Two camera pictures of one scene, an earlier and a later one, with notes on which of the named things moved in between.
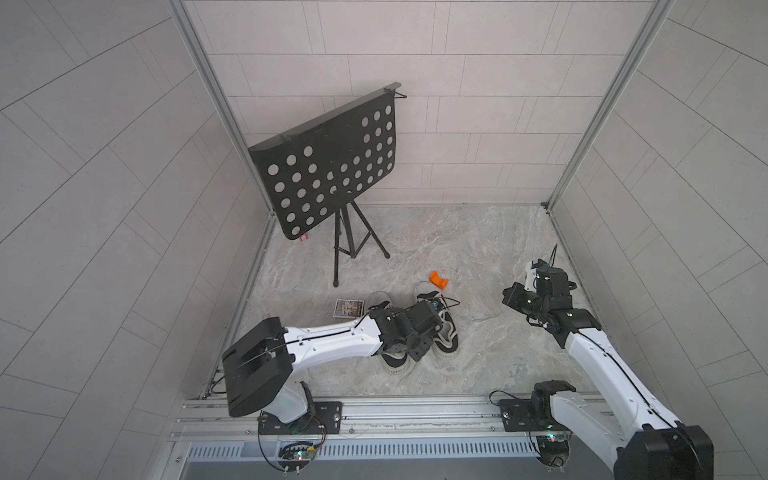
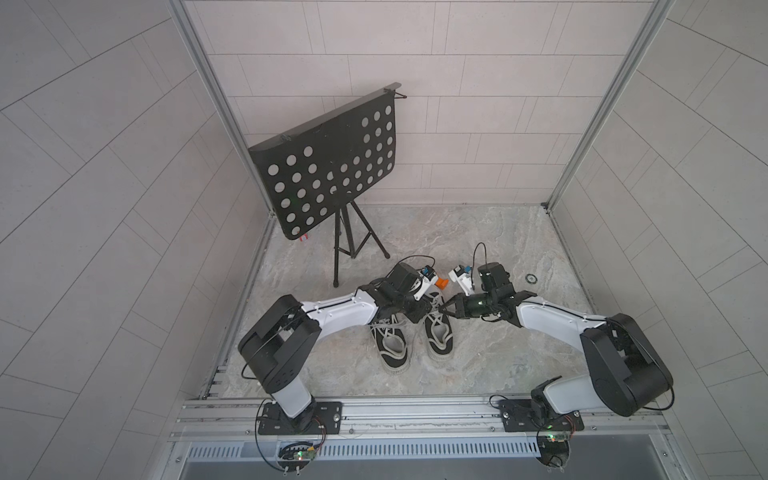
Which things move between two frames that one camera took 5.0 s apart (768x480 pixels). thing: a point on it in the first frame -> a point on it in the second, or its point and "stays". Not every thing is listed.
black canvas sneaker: (446, 343) stays
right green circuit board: (551, 450) stays
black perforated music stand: (316, 170) stays
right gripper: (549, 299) -> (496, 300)
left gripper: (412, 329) -> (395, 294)
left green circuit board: (297, 450) stays
